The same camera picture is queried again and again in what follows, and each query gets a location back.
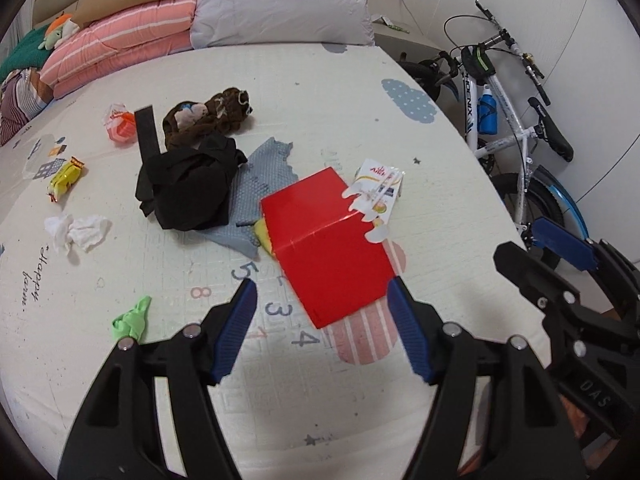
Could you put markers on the printed play mat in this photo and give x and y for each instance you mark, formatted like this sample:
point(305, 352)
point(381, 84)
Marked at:
point(350, 100)

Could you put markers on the white milk carton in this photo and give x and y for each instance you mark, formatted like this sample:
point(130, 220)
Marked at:
point(375, 185)

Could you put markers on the white pillow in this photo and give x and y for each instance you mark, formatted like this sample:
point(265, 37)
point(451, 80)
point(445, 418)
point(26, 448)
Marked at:
point(280, 0)

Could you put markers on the grey dotted cloth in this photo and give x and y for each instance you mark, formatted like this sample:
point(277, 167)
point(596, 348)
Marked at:
point(260, 175)

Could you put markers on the red paper bag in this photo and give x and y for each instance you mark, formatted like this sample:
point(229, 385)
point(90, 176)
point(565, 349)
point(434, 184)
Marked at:
point(325, 245)

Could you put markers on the black cloth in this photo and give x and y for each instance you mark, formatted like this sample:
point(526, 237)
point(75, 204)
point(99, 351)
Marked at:
point(190, 185)

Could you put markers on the white nightstand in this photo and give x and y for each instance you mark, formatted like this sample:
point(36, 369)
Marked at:
point(405, 45)

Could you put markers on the green and orange plush toy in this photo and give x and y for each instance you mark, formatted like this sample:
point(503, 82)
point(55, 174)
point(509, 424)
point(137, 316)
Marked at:
point(60, 30)

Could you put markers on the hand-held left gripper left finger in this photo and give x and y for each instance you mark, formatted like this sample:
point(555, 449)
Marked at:
point(235, 330)

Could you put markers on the yellow snack packet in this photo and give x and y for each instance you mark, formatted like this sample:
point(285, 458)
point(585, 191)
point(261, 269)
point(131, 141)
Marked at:
point(65, 177)

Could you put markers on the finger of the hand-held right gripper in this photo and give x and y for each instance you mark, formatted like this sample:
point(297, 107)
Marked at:
point(560, 245)
point(530, 272)

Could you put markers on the green and white packet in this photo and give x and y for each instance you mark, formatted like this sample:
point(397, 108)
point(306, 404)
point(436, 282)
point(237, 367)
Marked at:
point(390, 23)

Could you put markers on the crumpled green wrapper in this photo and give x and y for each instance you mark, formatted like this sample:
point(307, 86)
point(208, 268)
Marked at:
point(131, 322)

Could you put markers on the white bicycle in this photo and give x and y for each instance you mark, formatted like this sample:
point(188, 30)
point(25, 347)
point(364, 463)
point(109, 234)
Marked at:
point(500, 95)

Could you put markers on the orange plastic bag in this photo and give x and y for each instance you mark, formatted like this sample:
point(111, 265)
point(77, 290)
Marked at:
point(122, 127)

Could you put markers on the pink striped quilt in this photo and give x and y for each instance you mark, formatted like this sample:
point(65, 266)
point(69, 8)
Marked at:
point(125, 30)

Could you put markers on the blue water bottle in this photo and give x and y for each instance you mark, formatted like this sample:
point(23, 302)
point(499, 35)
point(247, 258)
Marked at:
point(487, 115)

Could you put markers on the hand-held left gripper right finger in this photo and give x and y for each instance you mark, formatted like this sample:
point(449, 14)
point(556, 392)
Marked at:
point(407, 330)

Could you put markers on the brown plush toy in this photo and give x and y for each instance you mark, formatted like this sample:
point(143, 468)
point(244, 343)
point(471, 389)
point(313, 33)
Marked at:
point(220, 110)

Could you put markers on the striped patchwork quilt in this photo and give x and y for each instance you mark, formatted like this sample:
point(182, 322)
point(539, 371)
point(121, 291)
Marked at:
point(17, 100)

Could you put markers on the white tissue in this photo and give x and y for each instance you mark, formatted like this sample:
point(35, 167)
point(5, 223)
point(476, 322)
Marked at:
point(85, 232)

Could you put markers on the yellow sponge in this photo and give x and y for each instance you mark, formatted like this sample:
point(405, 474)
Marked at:
point(262, 235)

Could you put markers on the green blanket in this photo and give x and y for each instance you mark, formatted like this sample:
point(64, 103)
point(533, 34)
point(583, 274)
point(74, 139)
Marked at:
point(20, 52)

